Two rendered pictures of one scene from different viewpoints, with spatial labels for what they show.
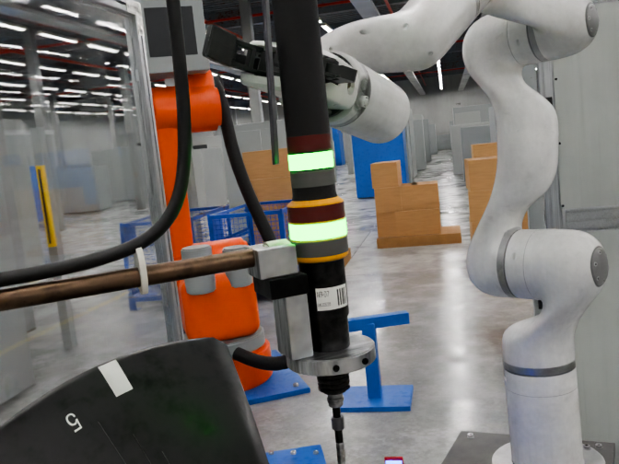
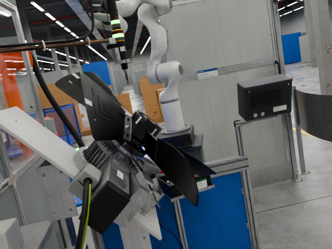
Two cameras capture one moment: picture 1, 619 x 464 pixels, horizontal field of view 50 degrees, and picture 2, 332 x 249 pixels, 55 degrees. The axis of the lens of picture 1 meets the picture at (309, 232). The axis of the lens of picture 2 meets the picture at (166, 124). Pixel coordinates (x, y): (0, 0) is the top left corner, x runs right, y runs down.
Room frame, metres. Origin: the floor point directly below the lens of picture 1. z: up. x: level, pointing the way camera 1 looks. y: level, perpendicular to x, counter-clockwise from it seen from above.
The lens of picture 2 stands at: (-0.75, 0.26, 1.39)
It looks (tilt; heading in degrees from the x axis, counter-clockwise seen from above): 10 degrees down; 343
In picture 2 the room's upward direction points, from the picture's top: 11 degrees counter-clockwise
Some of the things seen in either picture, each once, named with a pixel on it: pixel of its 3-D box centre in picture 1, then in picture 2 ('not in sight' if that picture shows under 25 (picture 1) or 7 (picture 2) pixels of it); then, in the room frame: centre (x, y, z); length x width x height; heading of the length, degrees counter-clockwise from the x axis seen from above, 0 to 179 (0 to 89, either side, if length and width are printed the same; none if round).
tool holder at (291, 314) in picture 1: (313, 302); (119, 51); (0.50, 0.00, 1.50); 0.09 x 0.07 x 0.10; 113
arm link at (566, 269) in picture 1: (551, 299); (170, 81); (1.10, -0.39, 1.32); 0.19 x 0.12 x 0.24; 43
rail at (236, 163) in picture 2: not in sight; (167, 179); (0.84, -0.18, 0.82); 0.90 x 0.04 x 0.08; 78
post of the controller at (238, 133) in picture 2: not in sight; (239, 138); (0.75, -0.60, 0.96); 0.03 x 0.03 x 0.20; 78
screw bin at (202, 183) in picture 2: not in sight; (184, 182); (0.66, -0.22, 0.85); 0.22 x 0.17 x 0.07; 94
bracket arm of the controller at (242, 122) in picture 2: not in sight; (255, 119); (0.72, -0.70, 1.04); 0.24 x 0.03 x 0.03; 78
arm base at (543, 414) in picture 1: (543, 415); (173, 116); (1.12, -0.38, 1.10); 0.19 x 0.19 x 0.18
